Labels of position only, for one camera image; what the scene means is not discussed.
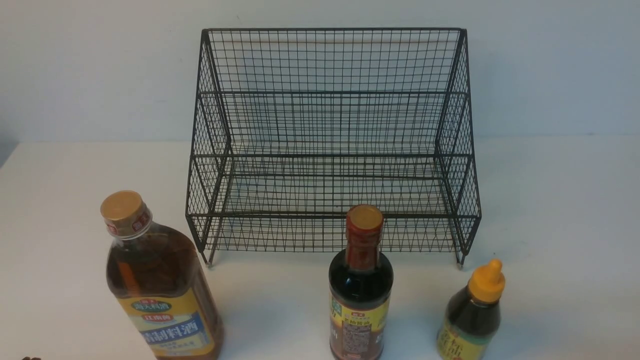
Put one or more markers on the large cooking wine bottle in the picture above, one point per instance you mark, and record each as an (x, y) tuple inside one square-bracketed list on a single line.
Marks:
[(155, 274)]

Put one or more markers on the dark soy sauce bottle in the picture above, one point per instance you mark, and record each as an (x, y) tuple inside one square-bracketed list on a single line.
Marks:
[(360, 281)]

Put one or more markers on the black wire mesh rack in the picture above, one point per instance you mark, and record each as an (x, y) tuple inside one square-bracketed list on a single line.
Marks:
[(294, 126)]

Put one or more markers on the small yellow-capped sauce bottle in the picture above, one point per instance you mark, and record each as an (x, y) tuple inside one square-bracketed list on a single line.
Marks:
[(472, 315)]

